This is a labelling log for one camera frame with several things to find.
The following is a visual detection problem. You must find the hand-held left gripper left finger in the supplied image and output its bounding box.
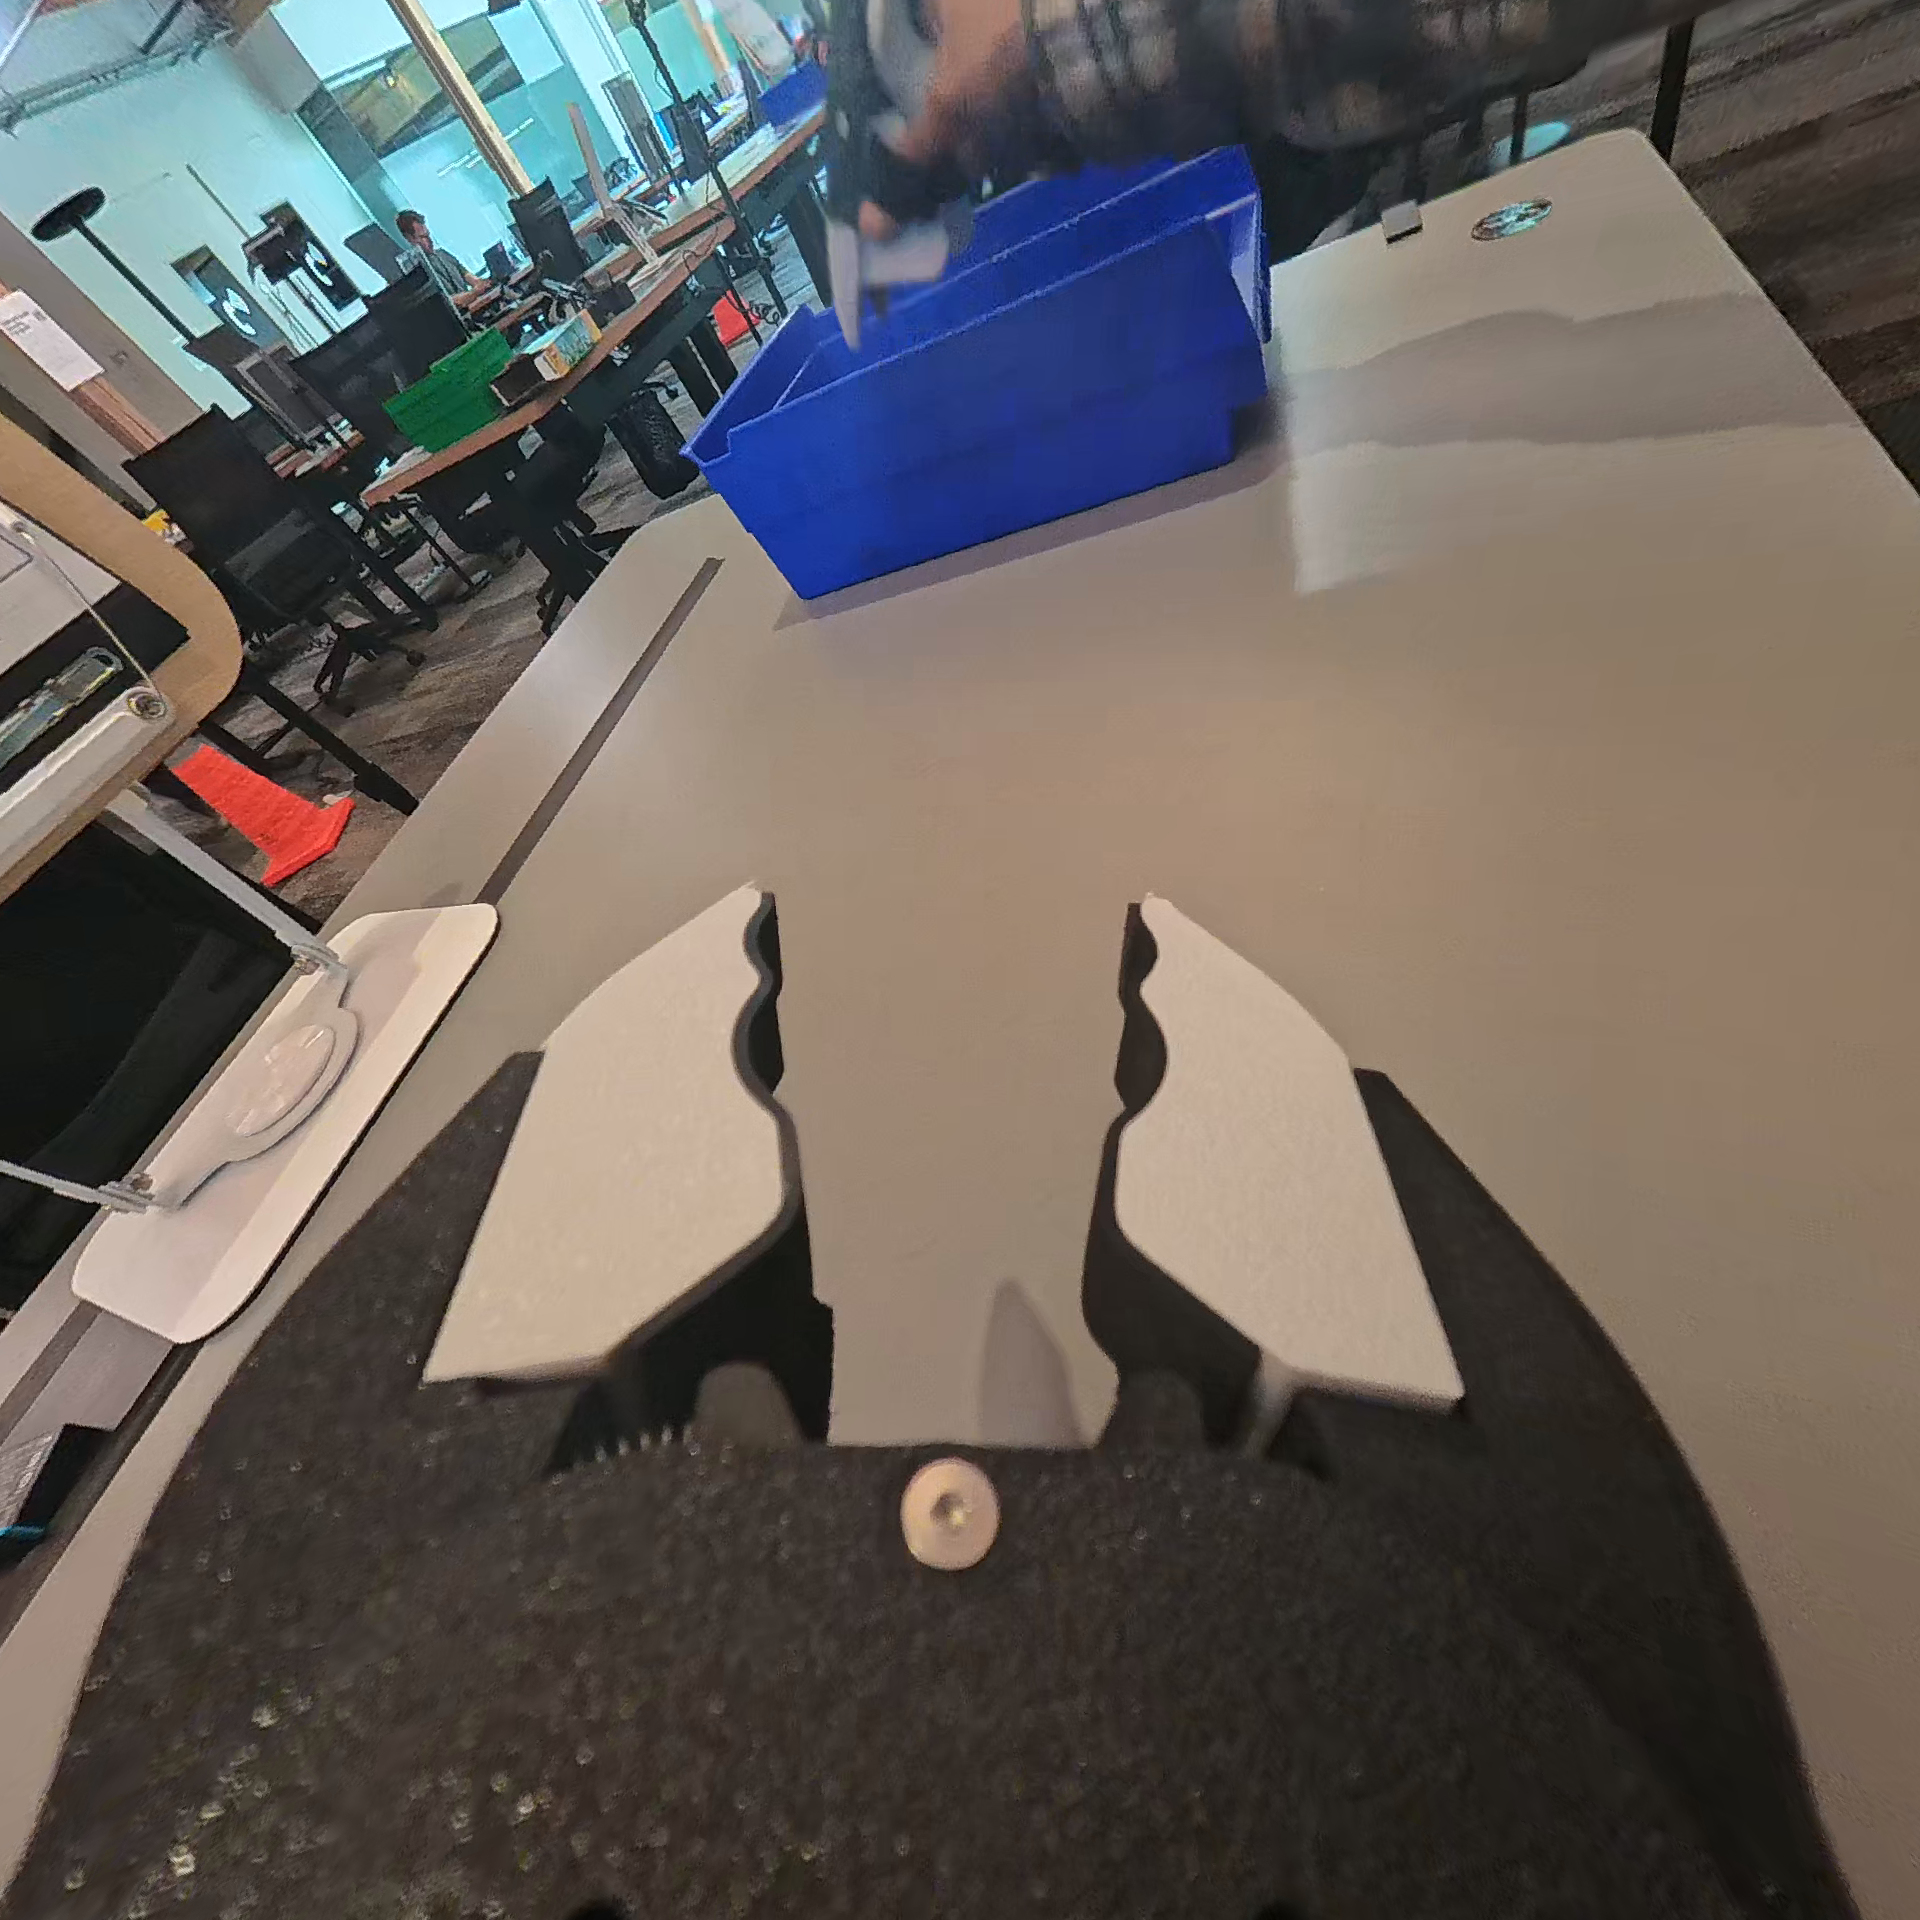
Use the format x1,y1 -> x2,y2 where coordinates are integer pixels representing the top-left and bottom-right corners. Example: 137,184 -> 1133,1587
424,882 -> 837,1444

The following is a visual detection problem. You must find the person's right hand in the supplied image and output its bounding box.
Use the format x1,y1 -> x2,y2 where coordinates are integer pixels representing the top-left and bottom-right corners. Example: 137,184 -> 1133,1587
896,0 -> 1053,167

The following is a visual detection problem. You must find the small cardboard box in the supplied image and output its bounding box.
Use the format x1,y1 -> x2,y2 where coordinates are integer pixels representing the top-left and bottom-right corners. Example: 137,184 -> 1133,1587
488,317 -> 606,410

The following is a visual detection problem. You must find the long wooden desk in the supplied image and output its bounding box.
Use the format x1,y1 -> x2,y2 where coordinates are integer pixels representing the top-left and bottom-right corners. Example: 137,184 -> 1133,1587
360,218 -> 740,602
458,104 -> 833,422

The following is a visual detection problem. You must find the silver light bar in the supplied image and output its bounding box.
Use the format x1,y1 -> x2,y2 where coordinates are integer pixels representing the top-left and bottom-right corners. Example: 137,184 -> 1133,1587
0,644 -> 168,783

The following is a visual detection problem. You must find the orange traffic cone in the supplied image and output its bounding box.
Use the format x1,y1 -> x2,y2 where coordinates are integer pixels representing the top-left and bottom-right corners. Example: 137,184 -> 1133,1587
172,744 -> 360,890

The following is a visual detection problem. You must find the black office chair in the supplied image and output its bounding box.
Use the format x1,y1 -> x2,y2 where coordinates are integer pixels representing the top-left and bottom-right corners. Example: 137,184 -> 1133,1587
451,405 -> 641,632
123,405 -> 440,715

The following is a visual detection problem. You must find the black floor lamp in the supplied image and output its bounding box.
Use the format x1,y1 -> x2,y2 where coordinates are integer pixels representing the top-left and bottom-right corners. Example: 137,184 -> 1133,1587
32,187 -> 206,416

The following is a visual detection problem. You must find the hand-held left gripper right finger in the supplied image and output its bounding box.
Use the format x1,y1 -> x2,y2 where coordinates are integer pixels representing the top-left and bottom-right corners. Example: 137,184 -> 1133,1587
1081,893 -> 1469,1456

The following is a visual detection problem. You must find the small black battery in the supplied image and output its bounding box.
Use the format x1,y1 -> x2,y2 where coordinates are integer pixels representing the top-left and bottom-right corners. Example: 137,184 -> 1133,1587
0,1429 -> 65,1562

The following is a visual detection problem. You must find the person's right forearm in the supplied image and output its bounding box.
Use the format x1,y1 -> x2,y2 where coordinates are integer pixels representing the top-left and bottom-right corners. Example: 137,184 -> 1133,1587
1019,0 -> 1728,159

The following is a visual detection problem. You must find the stack of green bins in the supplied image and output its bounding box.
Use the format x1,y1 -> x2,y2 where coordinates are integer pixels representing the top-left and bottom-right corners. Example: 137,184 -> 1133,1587
382,327 -> 516,452

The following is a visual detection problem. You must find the white tablet stand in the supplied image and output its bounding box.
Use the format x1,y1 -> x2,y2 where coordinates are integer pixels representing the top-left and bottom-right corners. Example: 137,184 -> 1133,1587
0,779 -> 500,1346

